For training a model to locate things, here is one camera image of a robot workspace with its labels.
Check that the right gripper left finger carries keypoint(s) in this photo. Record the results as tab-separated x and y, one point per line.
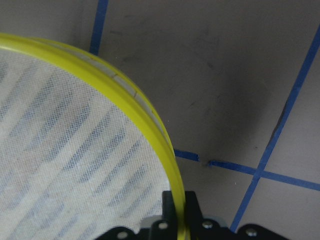
168	207

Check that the yellow steamer layer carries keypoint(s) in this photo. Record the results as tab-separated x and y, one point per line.
82	149

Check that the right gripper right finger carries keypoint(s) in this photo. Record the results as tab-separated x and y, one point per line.
193	213

